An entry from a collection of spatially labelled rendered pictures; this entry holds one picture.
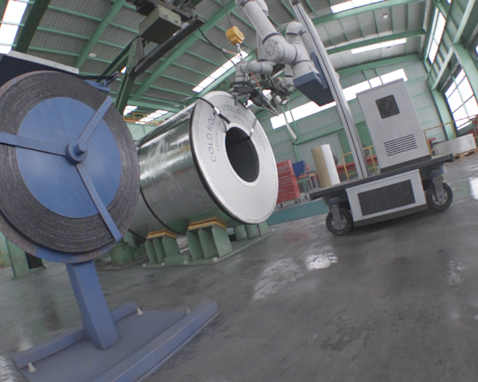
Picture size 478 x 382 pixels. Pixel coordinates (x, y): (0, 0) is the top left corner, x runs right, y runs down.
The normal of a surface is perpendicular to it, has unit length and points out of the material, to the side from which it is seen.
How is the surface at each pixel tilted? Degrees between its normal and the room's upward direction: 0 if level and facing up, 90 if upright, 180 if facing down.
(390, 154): 90
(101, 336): 90
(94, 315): 90
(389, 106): 90
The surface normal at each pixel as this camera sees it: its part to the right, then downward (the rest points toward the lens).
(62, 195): 0.88, -0.25
